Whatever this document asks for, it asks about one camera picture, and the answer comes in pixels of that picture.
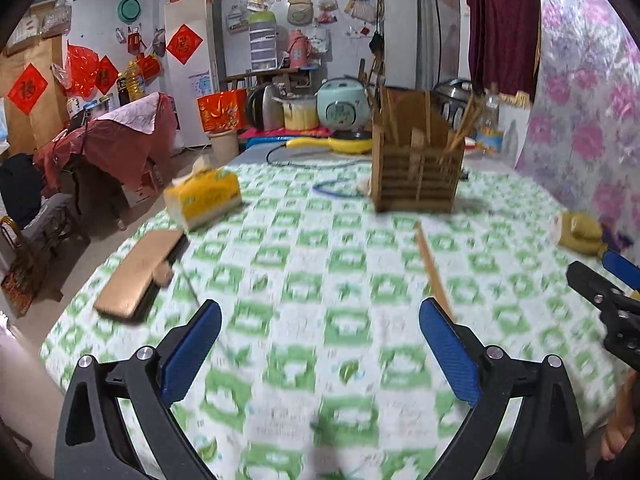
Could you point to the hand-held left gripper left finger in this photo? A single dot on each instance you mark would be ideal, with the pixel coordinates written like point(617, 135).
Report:
point(192, 350)

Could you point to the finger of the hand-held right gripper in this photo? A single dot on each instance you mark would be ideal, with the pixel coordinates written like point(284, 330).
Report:
point(622, 267)
point(587, 280)

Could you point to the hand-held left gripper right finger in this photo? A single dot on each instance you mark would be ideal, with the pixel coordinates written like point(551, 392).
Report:
point(447, 350)

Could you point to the wooden chopstick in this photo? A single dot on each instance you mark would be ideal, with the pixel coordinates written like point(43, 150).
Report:
point(431, 267)
point(386, 110)

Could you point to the wooden slatted chopstick holder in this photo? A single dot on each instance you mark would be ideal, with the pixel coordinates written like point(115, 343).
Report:
point(415, 185)

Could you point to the bundle of wooden chopsticks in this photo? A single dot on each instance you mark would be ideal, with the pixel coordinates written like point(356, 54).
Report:
point(462, 125)

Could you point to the person's right hand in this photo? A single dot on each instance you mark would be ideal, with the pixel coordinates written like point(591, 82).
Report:
point(622, 420)

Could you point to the olive knitted cloth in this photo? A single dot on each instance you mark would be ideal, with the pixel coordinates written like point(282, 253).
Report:
point(580, 232)

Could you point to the brown flat board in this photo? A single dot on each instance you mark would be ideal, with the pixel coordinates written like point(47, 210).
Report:
point(140, 272)

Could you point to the green and white tablecloth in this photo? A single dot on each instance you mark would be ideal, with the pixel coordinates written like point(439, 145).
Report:
point(310, 260)

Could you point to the yellow tissue pack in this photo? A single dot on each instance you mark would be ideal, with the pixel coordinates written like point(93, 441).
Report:
point(202, 197)

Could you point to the clear jar with yellow label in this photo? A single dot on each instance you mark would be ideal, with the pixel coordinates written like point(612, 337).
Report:
point(489, 135)

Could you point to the floral purple curtain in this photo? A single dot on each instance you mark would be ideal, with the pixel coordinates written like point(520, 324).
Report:
point(585, 85)

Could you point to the white bucket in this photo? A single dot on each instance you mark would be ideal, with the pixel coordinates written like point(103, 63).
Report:
point(222, 142)

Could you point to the red cloth covered furniture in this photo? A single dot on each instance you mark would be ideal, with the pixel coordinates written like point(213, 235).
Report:
point(115, 145)

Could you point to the yellow frying pan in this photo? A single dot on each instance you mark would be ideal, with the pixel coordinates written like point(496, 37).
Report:
point(350, 144)

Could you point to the silver pressure cooker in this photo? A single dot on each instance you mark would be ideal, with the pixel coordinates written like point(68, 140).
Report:
point(452, 92)

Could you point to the black garment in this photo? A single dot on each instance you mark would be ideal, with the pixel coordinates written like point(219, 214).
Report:
point(20, 185)

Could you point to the red gift box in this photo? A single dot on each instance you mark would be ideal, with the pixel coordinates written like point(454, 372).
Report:
point(222, 110)

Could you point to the white refrigerator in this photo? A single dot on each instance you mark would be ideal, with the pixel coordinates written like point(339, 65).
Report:
point(192, 95)

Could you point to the yellow and white pot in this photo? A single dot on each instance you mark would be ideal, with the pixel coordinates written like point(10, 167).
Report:
point(300, 112)

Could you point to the mint green rice cooker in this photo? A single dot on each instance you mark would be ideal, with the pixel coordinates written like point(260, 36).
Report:
point(342, 105)

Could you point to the dark red curtain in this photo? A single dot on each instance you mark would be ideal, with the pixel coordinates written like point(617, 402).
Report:
point(500, 25)

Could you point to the yellow cooking oil bottle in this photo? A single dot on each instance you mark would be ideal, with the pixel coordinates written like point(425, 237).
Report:
point(135, 80)

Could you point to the red diamond paper on refrigerator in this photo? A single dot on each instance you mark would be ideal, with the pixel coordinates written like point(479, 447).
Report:
point(184, 44)

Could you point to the red diamond paper on door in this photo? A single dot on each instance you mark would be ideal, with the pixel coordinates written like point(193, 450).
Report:
point(27, 89)

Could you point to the plastic drawer tower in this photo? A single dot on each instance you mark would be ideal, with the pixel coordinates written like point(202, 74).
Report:
point(262, 45)

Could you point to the pink thermos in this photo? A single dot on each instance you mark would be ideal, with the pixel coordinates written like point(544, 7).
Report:
point(298, 47)

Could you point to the teal round basin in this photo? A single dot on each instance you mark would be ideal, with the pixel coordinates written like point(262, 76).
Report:
point(130, 8)

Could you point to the yellow green hanging bag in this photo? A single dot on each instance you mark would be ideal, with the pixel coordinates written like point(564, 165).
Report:
point(300, 5)

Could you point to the red plastic wall decoration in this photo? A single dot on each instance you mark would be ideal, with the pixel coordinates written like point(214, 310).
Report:
point(82, 67)

